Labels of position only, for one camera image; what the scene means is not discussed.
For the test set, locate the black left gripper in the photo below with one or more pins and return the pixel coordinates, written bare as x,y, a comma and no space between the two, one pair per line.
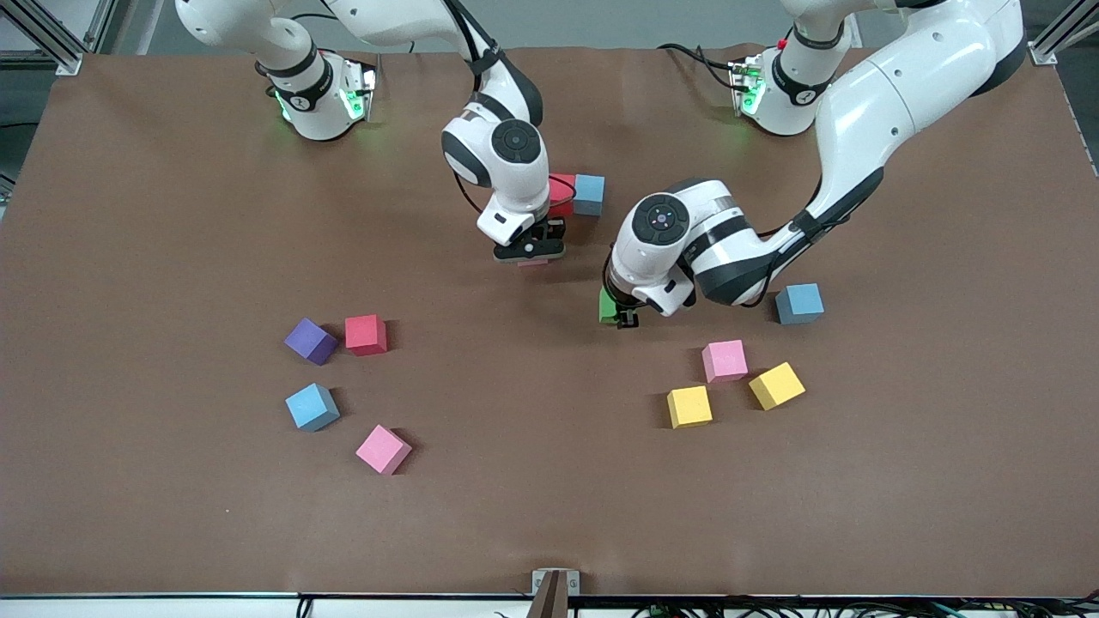
617,294

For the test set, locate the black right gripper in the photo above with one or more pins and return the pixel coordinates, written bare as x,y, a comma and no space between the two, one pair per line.
555,229

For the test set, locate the green foam cube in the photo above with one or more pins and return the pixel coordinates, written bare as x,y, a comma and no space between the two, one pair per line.
607,309

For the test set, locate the red foam cube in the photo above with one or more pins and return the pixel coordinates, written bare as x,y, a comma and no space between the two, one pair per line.
562,196
366,333

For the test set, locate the pink foam cube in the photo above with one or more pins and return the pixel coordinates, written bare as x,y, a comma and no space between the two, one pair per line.
725,360
383,448
532,262

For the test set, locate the blue foam cube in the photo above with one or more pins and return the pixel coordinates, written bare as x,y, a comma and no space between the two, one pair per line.
312,405
799,302
589,193

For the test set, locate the yellow foam cube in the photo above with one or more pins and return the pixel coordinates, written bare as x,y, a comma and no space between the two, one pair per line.
689,405
777,384

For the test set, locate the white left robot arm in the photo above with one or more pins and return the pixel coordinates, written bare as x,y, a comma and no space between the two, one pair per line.
893,94

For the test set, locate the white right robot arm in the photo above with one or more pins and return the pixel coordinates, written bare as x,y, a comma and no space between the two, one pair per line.
511,180

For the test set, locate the table cover sheet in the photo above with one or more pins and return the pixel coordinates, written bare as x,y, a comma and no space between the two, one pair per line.
549,515

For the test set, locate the purple foam cube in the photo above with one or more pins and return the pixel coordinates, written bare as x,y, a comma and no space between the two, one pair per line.
309,340

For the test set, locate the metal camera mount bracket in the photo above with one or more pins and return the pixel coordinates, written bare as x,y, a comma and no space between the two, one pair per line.
554,601

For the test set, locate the aluminium frame post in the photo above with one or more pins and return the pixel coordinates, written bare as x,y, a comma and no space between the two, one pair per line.
1052,43
67,63

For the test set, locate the white table edge rail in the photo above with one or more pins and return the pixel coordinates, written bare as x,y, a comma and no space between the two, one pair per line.
172,608

